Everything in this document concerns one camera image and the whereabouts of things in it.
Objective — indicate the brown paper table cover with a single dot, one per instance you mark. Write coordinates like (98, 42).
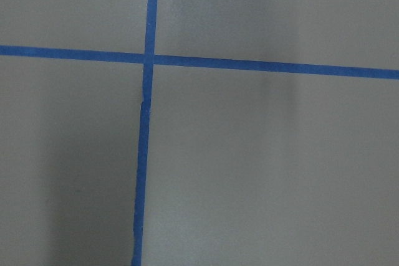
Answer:
(199, 132)

